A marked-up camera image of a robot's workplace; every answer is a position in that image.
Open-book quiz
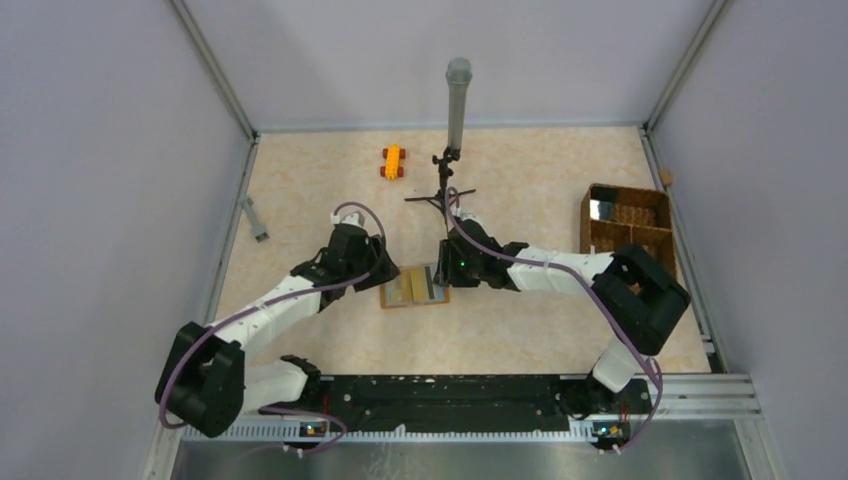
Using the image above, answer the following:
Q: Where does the grey microphone on tripod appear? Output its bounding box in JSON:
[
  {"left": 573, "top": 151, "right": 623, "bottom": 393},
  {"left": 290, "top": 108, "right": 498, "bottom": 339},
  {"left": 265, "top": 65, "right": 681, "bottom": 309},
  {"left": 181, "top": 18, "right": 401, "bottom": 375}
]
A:
[{"left": 404, "top": 57, "right": 476, "bottom": 231}]

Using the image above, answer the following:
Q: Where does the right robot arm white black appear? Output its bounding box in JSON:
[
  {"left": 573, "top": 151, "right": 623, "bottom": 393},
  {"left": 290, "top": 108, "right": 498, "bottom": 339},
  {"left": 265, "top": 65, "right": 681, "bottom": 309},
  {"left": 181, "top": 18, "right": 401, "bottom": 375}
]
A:
[{"left": 436, "top": 220, "right": 691, "bottom": 412}]

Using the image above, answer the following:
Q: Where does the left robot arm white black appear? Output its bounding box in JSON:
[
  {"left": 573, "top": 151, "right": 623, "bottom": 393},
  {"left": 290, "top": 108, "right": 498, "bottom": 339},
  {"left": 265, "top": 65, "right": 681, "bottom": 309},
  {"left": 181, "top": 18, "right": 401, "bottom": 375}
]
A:
[{"left": 154, "top": 223, "right": 399, "bottom": 438}]

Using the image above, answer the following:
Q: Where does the grey metal bracket tool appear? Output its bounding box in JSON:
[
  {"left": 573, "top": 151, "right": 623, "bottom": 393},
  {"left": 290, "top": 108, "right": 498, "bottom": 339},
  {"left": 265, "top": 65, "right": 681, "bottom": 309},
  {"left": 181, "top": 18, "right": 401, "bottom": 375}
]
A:
[{"left": 239, "top": 195, "right": 269, "bottom": 243}]

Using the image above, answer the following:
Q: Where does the orange toy block car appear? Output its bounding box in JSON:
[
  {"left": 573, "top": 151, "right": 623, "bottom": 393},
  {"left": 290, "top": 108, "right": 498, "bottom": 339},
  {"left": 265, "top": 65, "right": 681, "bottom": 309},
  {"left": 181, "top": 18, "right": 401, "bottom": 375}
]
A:
[{"left": 379, "top": 144, "right": 406, "bottom": 180}]

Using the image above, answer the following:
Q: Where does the woven wicker divided basket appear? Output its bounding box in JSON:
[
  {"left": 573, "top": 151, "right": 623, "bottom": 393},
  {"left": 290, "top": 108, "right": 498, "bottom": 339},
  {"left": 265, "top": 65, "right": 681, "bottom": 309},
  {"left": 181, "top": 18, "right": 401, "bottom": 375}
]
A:
[{"left": 579, "top": 183, "right": 677, "bottom": 276}]

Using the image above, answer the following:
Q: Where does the black card stack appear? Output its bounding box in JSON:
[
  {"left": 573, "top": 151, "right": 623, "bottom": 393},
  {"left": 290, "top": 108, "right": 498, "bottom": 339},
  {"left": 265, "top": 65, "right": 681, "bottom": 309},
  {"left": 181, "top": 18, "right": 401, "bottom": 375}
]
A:
[{"left": 589, "top": 186, "right": 618, "bottom": 221}]

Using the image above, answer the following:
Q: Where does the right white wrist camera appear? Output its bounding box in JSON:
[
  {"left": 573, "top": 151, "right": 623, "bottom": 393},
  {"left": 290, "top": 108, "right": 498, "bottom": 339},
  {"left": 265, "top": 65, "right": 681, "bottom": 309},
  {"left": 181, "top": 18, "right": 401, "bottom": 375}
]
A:
[{"left": 457, "top": 212, "right": 483, "bottom": 226}]

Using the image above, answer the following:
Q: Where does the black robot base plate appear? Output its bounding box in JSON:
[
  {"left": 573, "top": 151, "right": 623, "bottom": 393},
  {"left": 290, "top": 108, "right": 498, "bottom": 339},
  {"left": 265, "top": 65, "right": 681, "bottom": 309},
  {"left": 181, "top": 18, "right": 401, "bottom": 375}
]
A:
[{"left": 282, "top": 355, "right": 651, "bottom": 433}]

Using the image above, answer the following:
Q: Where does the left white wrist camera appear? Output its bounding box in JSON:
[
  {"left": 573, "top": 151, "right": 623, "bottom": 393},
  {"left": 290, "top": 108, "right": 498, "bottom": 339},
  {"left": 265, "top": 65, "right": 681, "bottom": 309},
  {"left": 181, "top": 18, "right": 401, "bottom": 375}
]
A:
[{"left": 331, "top": 210, "right": 365, "bottom": 229}]

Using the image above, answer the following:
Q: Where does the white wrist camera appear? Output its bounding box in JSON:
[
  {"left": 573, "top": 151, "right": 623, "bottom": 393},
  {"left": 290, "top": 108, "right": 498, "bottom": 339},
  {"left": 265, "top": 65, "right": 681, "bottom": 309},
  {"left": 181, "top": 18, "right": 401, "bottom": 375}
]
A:
[
  {"left": 331, "top": 210, "right": 365, "bottom": 229},
  {"left": 457, "top": 212, "right": 483, "bottom": 226}
]

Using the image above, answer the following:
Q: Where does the white slotted cable duct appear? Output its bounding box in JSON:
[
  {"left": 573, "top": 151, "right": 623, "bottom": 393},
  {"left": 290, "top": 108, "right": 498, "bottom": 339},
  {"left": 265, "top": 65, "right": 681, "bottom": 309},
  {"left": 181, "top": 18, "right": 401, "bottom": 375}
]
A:
[{"left": 216, "top": 419, "right": 624, "bottom": 444}]

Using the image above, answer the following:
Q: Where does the small wooden block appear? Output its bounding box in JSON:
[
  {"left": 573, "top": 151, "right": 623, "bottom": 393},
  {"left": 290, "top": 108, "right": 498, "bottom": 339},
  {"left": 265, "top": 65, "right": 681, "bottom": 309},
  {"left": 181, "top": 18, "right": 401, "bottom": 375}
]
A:
[{"left": 658, "top": 168, "right": 673, "bottom": 188}]

